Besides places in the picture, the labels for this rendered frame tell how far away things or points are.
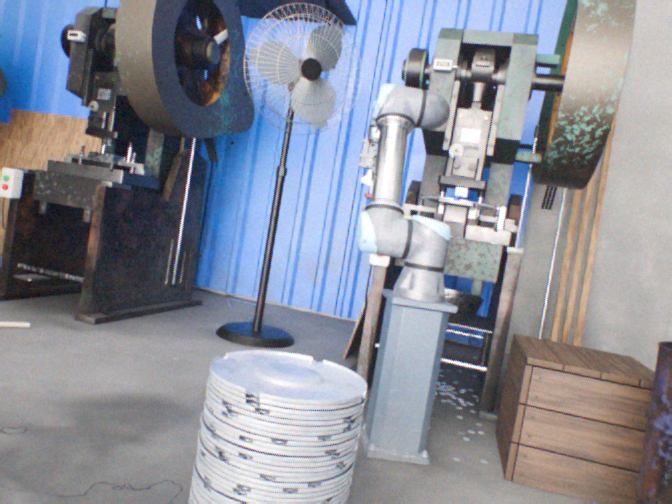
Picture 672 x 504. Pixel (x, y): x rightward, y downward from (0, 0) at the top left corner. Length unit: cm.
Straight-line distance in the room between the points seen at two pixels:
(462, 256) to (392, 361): 72
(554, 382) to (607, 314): 204
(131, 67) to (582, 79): 178
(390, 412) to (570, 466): 50
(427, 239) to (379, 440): 58
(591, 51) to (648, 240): 178
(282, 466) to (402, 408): 69
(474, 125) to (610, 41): 57
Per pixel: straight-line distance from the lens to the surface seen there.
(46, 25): 503
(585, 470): 170
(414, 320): 153
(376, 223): 152
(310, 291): 367
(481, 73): 240
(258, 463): 94
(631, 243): 363
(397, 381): 156
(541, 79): 245
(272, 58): 263
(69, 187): 286
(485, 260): 213
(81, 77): 307
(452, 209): 220
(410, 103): 170
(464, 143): 233
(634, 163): 367
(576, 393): 163
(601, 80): 209
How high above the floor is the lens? 62
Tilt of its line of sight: 3 degrees down
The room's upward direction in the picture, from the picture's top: 9 degrees clockwise
